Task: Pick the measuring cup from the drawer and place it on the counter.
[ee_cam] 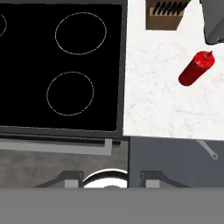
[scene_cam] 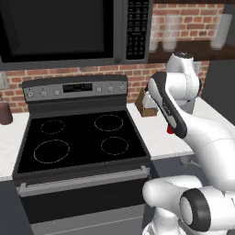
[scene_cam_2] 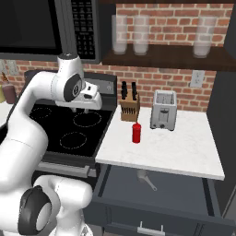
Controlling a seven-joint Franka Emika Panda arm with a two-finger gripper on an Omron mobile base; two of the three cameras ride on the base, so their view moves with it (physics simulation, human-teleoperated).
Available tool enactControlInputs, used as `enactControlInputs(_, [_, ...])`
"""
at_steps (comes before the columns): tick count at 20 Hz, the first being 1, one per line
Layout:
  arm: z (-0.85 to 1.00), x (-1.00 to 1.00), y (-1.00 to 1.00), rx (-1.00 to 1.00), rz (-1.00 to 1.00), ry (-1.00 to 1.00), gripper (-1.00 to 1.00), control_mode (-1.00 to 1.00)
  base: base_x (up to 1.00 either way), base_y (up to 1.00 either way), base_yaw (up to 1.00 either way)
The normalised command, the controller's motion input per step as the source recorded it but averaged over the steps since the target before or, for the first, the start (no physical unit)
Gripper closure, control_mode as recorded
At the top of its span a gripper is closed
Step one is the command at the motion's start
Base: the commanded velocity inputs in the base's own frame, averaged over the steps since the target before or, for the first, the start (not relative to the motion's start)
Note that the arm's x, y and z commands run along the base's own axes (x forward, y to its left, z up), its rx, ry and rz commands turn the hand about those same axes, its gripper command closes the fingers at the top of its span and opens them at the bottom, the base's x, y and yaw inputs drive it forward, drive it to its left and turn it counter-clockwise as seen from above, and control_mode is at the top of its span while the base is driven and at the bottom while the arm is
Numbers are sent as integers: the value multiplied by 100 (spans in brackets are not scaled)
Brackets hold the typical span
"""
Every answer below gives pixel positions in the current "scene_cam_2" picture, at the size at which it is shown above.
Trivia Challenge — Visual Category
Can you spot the yellow bottle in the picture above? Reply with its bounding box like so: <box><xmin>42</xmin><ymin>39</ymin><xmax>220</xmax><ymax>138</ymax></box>
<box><xmin>0</xmin><ymin>85</ymin><xmax>6</xmax><ymax>104</ymax></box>

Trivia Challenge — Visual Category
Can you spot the wooden knife block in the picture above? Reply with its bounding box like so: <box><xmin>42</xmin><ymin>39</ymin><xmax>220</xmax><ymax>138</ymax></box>
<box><xmin>119</xmin><ymin>80</ymin><xmax>142</xmax><ymax>123</ymax></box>

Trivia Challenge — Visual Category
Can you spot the grey oven door handle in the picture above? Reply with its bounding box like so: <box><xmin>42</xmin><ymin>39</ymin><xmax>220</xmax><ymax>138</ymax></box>
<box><xmin>36</xmin><ymin>161</ymin><xmax>98</xmax><ymax>180</ymax></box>

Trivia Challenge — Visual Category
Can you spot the grey measuring cup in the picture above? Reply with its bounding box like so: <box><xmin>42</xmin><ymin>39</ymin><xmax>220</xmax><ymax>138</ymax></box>
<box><xmin>136</xmin><ymin>169</ymin><xmax>159</xmax><ymax>193</ymax></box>

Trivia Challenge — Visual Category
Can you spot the dark wooden shelf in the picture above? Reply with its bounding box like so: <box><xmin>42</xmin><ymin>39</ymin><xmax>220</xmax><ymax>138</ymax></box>
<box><xmin>100</xmin><ymin>44</ymin><xmax>236</xmax><ymax>73</ymax></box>

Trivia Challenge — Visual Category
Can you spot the black microwave oven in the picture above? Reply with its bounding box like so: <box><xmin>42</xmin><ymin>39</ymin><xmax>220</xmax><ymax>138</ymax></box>
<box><xmin>0</xmin><ymin>0</ymin><xmax>103</xmax><ymax>65</ymax></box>

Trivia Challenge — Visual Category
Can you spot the silver toaster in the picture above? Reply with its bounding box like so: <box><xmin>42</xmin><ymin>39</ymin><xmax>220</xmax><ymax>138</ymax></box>
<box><xmin>149</xmin><ymin>88</ymin><xmax>179</xmax><ymax>132</ymax></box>

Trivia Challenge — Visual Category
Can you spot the brown sauce bottle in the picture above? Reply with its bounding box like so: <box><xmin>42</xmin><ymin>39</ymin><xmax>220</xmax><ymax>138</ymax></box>
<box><xmin>1</xmin><ymin>71</ymin><xmax>18</xmax><ymax>105</ymax></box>

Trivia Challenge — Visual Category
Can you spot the silver drawer handle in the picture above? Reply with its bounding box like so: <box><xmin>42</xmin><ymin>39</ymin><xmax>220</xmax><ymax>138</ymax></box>
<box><xmin>136</xmin><ymin>220</ymin><xmax>166</xmax><ymax>236</ymax></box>

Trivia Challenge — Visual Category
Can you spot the white wall socket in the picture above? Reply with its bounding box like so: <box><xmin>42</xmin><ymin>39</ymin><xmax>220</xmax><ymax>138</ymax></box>
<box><xmin>189</xmin><ymin>69</ymin><xmax>206</xmax><ymax>89</ymax></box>

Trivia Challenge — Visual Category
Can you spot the grey wall switch plate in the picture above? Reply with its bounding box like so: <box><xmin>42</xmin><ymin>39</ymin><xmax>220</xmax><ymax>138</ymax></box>
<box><xmin>6</xmin><ymin>59</ymin><xmax>19</xmax><ymax>77</ymax></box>

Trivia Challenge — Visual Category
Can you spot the black hob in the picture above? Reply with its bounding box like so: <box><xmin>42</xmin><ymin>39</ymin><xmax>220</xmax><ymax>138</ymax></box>
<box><xmin>6</xmin><ymin>69</ymin><xmax>119</xmax><ymax>161</ymax></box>

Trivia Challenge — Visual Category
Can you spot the dark grey open drawer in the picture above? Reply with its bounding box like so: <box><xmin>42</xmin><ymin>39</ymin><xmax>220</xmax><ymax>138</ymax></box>
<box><xmin>84</xmin><ymin>163</ymin><xmax>236</xmax><ymax>236</ymax></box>

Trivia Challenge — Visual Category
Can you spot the clear glass jar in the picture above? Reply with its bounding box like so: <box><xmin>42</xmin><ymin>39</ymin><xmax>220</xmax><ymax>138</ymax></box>
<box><xmin>132</xmin><ymin>14</ymin><xmax>150</xmax><ymax>57</ymax></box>
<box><xmin>192</xmin><ymin>16</ymin><xmax>218</xmax><ymax>59</ymax></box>
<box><xmin>111</xmin><ymin>14</ymin><xmax>129</xmax><ymax>56</ymax></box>

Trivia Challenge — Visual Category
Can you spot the dark tall cupboard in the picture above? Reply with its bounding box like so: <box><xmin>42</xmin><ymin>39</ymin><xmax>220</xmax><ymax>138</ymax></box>
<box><xmin>206</xmin><ymin>0</ymin><xmax>236</xmax><ymax>218</ymax></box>

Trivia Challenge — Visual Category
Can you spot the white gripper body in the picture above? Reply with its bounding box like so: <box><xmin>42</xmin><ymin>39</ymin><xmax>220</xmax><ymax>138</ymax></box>
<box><xmin>56</xmin><ymin>91</ymin><xmax>103</xmax><ymax>112</ymax></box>

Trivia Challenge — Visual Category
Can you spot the red bottle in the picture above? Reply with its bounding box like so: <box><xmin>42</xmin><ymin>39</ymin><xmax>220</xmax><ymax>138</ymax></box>
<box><xmin>131</xmin><ymin>121</ymin><xmax>143</xmax><ymax>144</ymax></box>

